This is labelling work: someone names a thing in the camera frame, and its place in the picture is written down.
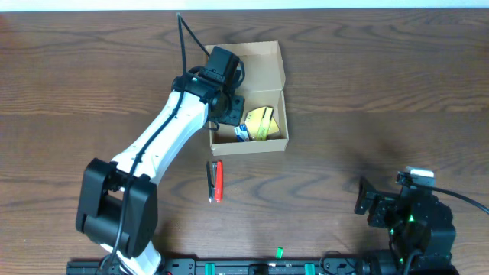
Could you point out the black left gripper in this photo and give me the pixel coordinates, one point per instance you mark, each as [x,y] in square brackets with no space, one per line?
[237,112]

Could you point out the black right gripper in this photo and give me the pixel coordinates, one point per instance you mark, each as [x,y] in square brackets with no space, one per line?
[383,203]

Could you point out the yellow sticky note pad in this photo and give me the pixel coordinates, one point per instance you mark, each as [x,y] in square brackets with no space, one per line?
[253,120]

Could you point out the yellow highlighter pen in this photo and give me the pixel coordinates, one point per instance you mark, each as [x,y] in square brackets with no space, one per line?
[264,127]

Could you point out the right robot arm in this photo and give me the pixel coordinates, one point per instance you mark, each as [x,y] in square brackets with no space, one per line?
[419,227]

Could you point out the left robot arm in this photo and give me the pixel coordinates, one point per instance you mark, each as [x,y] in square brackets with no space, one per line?
[118,199]

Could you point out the open cardboard box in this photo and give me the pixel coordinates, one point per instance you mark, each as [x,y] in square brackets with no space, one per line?
[262,87]

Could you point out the red black stapler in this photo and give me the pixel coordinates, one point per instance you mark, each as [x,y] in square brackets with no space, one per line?
[215,180]

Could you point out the small green clip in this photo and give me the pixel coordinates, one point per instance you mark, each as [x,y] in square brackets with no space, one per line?
[279,253]

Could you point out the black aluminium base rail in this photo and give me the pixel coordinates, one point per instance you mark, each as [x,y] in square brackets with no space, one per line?
[331,265]

